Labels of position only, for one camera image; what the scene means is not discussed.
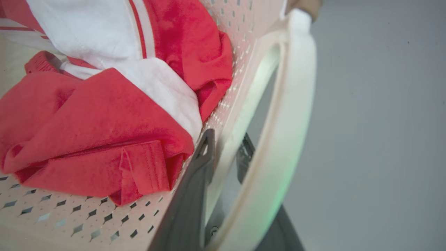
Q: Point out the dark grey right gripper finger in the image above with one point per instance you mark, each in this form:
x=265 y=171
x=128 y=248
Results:
x=188 y=209

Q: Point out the red and white garment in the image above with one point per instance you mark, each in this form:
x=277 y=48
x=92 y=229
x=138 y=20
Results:
x=104 y=104

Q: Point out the white perforated plastic laundry basket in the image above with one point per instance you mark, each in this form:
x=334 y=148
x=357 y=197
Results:
x=275 y=139

